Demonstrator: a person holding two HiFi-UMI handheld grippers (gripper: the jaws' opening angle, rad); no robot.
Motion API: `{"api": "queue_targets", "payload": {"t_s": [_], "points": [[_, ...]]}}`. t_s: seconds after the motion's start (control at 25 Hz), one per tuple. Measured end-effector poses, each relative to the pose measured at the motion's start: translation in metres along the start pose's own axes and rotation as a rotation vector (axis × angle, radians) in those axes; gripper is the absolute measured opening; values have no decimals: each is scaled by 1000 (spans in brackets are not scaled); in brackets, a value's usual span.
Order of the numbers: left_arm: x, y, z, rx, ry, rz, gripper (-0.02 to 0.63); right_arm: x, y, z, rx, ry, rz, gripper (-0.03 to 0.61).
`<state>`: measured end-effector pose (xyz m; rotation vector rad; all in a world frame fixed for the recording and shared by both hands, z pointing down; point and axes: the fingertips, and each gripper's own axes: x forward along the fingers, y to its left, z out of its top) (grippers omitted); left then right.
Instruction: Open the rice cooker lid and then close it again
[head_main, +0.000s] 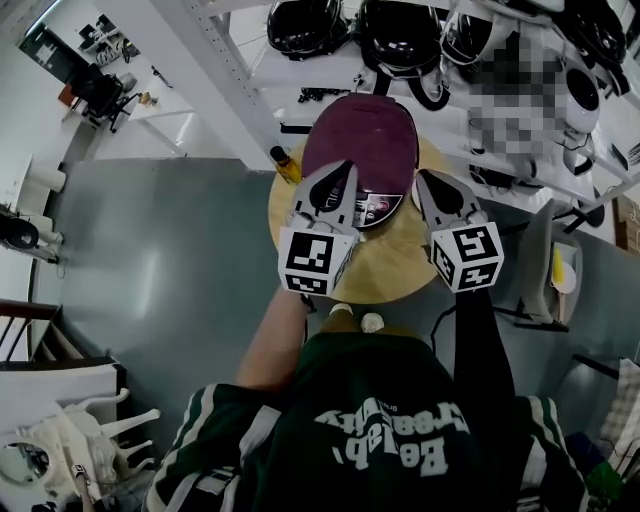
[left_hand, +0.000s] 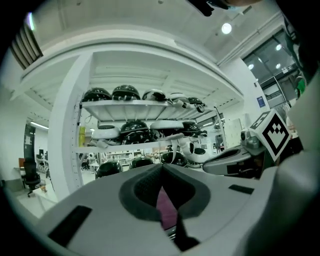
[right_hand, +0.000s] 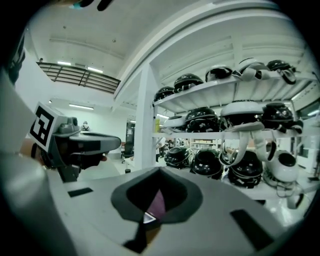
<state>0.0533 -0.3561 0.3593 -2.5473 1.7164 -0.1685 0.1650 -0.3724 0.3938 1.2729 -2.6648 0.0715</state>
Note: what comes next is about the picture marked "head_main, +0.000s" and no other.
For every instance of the white cylindrical bin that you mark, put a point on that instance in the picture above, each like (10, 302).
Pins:
(50, 180)

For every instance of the small tan bowl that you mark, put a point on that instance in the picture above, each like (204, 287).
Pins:
(147, 97)

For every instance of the maroon rice cooker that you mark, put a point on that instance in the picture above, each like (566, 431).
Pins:
(365, 140)

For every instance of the brown cardboard box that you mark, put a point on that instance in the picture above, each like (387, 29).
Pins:
(627, 225)

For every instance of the black round floor device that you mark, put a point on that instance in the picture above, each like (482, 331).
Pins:
(20, 235)

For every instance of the person's left forearm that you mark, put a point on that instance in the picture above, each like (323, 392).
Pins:
(272, 345)

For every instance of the grey chair with black legs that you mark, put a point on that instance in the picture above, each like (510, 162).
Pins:
(537, 260)

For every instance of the white dish with yellow item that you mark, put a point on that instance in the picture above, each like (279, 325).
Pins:
(564, 272)

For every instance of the green striped jersey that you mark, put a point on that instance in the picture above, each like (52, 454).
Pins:
(370, 430)

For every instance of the person's white right shoe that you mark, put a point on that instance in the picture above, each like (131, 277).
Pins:
(372, 322)

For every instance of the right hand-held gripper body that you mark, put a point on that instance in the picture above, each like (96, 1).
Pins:
(472, 250)

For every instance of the tan trousers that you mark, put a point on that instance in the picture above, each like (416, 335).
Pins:
(395, 327)

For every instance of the black office chair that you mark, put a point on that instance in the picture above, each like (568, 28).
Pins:
(102, 92)

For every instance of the white square table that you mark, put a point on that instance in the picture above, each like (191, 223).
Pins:
(165, 117)

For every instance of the person's right forearm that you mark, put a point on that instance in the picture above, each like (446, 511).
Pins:
(482, 345)

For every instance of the dark wooden chair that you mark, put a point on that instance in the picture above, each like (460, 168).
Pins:
(30, 312)

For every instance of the yellow oil bottle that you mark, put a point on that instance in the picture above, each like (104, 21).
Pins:
(287, 167)

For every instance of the round wooden side table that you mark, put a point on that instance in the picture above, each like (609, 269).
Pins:
(390, 270)

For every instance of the black metal bar frame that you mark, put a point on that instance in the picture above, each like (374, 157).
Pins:
(595, 365)

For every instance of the black standing fan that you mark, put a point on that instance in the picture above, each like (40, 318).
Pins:
(634, 155)

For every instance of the brown flat board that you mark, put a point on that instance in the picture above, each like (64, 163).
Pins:
(66, 95)

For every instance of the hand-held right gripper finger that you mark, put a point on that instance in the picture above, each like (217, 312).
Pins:
(427, 210)
(475, 205)

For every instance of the white metal shelf rack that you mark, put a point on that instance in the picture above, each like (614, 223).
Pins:
(220, 55)

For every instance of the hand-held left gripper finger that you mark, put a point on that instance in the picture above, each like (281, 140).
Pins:
(351, 210)
(302, 195)

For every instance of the white quilted foam pad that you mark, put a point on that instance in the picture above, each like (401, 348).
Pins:
(625, 400)

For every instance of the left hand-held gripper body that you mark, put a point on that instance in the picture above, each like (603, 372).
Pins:
(310, 255)

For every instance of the white carved chair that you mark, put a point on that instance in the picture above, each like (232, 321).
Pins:
(85, 440)

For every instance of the person's white shoe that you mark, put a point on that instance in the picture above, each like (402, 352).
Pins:
(342, 309)
(372, 322)

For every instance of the person's white left shoe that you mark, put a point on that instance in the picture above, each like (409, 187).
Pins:
(342, 309)

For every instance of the cluttered white office desk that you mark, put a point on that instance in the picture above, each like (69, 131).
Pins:
(107, 40)

